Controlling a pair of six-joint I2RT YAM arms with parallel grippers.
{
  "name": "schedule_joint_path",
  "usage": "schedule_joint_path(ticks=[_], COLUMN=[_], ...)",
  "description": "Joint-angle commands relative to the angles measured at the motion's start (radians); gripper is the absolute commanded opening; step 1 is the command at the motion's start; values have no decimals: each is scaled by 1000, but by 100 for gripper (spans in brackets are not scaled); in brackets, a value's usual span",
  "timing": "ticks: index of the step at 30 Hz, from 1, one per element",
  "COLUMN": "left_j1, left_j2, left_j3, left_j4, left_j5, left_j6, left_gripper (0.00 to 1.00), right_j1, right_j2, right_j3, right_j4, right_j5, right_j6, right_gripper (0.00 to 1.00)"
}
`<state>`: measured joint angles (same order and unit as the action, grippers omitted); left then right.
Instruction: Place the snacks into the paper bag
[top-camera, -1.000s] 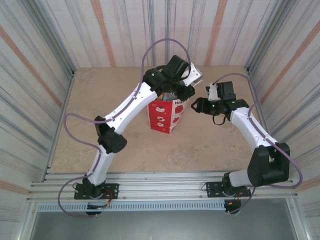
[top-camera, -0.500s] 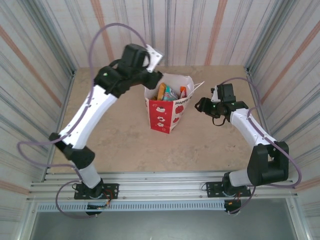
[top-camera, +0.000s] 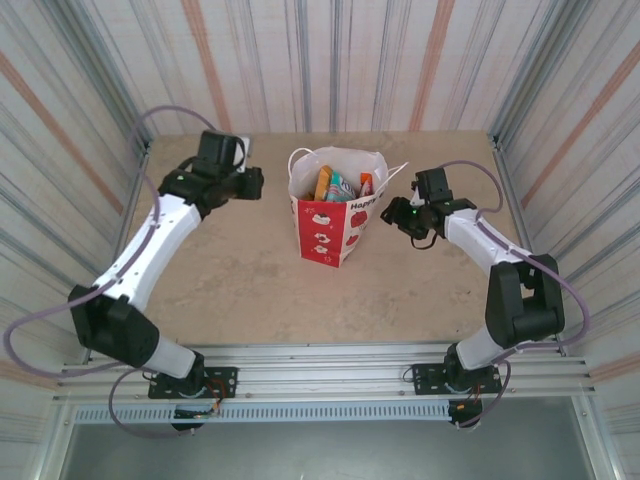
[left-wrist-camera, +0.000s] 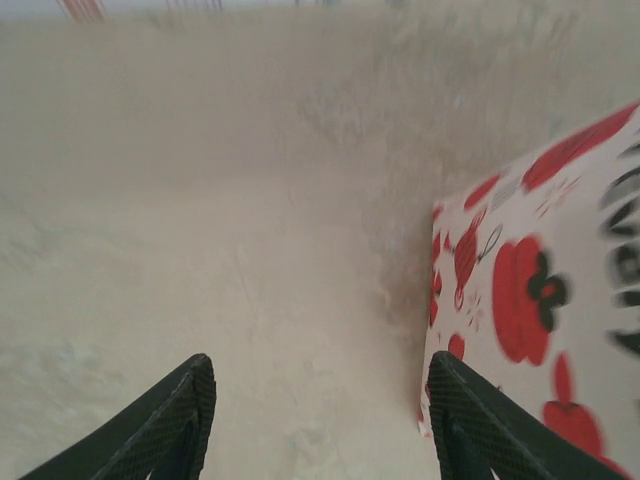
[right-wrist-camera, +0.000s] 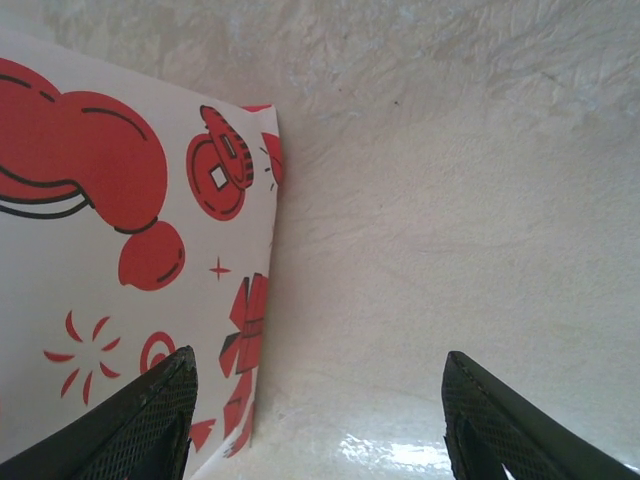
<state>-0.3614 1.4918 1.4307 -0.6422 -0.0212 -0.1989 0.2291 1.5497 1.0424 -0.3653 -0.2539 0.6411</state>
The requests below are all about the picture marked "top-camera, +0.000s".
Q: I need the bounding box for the aluminium side rail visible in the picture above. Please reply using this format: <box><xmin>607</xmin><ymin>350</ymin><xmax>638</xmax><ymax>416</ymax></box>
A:
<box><xmin>489</xmin><ymin>132</ymin><xmax>569</xmax><ymax>357</ymax></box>
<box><xmin>81</xmin><ymin>139</ymin><xmax>154</xmax><ymax>364</ymax></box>

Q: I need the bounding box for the red white paper gift bag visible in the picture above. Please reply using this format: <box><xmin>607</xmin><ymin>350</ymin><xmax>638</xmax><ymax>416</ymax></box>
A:
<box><xmin>286</xmin><ymin>145</ymin><xmax>412</xmax><ymax>270</ymax></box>

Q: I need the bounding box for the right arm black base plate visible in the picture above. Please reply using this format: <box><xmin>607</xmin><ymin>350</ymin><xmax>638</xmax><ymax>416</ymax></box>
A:
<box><xmin>410</xmin><ymin>361</ymin><xmax>503</xmax><ymax>399</ymax></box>

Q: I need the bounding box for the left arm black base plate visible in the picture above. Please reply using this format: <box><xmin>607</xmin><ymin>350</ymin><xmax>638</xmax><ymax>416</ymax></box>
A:
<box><xmin>148</xmin><ymin>365</ymin><xmax>239</xmax><ymax>400</ymax></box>

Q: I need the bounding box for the slotted grey cable duct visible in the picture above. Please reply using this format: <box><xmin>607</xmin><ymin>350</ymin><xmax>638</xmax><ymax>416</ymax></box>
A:
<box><xmin>71</xmin><ymin>401</ymin><xmax>452</xmax><ymax>425</ymax></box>

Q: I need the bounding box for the teal Fox's candy bag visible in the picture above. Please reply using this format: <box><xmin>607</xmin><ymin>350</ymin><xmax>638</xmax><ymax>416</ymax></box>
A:
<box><xmin>326</xmin><ymin>171</ymin><xmax>359</xmax><ymax>203</ymax></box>

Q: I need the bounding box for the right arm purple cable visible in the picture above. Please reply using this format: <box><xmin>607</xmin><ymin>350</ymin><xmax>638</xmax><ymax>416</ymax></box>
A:
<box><xmin>436</xmin><ymin>159</ymin><xmax>592</xmax><ymax>431</ymax></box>

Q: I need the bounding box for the orange foil snack packet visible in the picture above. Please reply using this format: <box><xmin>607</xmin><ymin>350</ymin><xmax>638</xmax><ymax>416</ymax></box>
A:
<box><xmin>313</xmin><ymin>164</ymin><xmax>336</xmax><ymax>203</ymax></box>

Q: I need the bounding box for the aluminium mounting rail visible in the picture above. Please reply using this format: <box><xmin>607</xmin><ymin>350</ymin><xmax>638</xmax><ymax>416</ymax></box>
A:
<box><xmin>51</xmin><ymin>341</ymin><xmax>599</xmax><ymax>407</ymax></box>

